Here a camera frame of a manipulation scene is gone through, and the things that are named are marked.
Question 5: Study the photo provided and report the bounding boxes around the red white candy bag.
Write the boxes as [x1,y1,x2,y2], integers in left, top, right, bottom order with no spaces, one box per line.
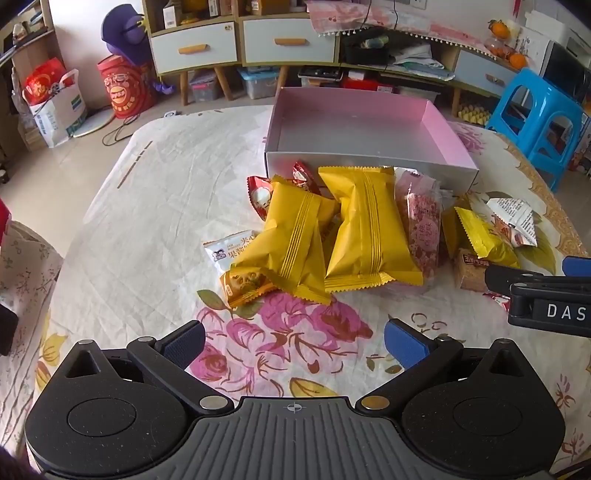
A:
[246,176,273,221]

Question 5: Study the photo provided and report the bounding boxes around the pink cardboard box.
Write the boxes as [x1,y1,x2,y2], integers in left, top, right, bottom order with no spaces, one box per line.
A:
[264,87,479,195]

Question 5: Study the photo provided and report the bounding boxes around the pink rice cracker pack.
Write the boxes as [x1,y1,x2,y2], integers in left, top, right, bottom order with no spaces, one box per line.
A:
[394,168,442,286]

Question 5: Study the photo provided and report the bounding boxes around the red cylindrical gift box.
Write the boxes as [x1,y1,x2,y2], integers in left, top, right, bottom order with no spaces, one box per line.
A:
[97,55,155,119]

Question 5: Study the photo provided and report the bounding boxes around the red storage box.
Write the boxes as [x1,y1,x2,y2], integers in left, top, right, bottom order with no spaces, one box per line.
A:
[341,77,397,93]

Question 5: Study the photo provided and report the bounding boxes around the white biscuit snack pack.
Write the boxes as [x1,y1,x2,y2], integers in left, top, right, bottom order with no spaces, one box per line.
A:
[204,230,276,308]

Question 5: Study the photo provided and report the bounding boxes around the wooden cabinet white drawers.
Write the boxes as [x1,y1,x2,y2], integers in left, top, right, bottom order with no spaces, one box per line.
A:
[142,1,339,105]

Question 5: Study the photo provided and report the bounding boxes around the white snack packet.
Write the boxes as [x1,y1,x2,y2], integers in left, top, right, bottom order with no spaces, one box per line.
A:
[487,198,538,248]

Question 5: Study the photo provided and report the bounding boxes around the purple plush toy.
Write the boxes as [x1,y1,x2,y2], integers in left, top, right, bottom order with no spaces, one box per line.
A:
[97,4,174,95]

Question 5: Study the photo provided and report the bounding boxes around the yellow printed snack pack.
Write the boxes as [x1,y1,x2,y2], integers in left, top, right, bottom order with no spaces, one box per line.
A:
[454,207,521,268]

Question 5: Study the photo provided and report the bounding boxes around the pink cloth on shelf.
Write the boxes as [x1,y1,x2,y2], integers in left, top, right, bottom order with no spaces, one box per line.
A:
[307,1,494,58]

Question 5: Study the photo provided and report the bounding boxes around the black microwave oven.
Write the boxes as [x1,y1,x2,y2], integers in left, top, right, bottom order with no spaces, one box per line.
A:
[539,41,590,104]

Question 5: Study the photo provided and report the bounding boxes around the yellow snack bag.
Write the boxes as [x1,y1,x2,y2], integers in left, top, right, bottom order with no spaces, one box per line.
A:
[229,176,339,305]
[318,166,424,293]

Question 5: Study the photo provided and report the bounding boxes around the low wooden tv shelf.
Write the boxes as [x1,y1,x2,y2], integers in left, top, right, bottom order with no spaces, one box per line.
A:
[337,25,523,119]

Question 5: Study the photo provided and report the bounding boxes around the floral tablecloth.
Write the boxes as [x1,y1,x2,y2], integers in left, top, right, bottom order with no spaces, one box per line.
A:
[1,106,590,469]

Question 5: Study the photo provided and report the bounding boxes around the white paper shopping bag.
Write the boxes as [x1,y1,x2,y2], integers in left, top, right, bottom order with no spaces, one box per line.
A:
[22,57,87,148]

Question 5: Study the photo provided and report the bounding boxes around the blue plastic stool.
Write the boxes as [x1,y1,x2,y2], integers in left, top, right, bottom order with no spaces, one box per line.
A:
[486,68,584,191]

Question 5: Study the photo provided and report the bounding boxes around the brown cracker pack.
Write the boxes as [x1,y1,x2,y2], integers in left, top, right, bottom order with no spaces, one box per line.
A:
[454,248,490,293]

